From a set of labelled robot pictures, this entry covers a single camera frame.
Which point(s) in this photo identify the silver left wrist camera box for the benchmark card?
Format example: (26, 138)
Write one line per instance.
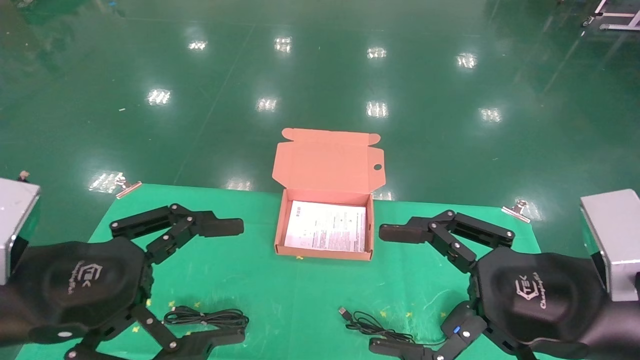
(15, 220)

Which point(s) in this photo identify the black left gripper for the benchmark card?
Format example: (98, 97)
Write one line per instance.
(75, 285)

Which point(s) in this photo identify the white printed instruction sheet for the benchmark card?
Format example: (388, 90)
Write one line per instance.
(325, 227)

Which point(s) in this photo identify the metal binder clip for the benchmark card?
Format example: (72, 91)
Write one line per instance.
(517, 212)
(127, 189)

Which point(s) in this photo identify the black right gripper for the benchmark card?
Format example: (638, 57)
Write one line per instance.
(540, 300)

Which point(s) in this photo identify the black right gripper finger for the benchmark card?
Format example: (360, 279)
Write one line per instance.
(400, 232)
(395, 350)

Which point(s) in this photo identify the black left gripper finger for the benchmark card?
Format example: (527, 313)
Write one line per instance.
(215, 340)
(225, 226)

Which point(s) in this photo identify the orange cardboard box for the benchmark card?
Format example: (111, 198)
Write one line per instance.
(325, 165)

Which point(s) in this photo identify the white metal frame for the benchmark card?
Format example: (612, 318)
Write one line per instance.
(620, 26)

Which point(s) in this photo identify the green table mat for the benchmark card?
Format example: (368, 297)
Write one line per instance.
(300, 295)

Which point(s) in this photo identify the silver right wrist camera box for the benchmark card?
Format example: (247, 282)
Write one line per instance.
(615, 235)

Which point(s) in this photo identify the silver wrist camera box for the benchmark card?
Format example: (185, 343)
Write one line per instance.
(615, 235)
(15, 220)

